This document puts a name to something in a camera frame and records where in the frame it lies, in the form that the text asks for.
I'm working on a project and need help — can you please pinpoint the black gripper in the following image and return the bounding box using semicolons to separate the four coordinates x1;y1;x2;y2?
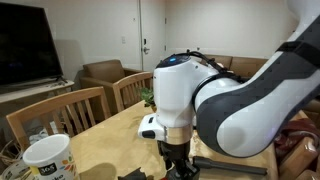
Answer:
157;140;201;180

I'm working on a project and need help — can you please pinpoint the grey pronged vacuum adapter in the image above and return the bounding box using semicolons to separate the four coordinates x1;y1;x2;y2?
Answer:
117;167;155;180

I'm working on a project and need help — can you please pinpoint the grey vacuum crevice tool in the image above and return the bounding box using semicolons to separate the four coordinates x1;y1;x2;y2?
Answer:
193;155;269;177

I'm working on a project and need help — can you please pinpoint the green potted plant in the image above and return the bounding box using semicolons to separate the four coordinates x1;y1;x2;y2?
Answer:
139;87;158;113

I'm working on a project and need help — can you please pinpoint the wooden slatted chair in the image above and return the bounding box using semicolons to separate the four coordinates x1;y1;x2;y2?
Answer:
5;86;112;151
112;71;157;114
278;136;320;180
289;109;309;122

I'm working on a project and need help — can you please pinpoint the brown armchair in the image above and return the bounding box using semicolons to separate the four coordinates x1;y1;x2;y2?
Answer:
79;59;144;114

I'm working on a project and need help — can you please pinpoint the red cloth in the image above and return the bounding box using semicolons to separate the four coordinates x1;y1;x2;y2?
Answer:
273;118;320;153

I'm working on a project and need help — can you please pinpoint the white 365 container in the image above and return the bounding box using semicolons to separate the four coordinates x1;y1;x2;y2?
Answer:
21;134;78;180

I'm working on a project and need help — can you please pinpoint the white door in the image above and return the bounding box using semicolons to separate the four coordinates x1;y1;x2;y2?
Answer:
139;0;167;73

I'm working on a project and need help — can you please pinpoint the white television stand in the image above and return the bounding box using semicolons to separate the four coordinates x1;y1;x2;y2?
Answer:
0;79;75;111

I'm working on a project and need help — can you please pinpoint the wicker basket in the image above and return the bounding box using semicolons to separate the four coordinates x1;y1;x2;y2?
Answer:
0;139;23;168

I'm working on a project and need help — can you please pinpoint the black flat television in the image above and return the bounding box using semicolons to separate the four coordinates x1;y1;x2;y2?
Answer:
0;2;64;88

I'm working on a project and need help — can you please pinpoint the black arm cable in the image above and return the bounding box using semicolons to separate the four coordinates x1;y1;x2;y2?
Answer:
173;49;249;84

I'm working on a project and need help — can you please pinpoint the white cord bundle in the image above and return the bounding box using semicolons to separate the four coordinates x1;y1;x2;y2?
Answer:
28;121;59;144

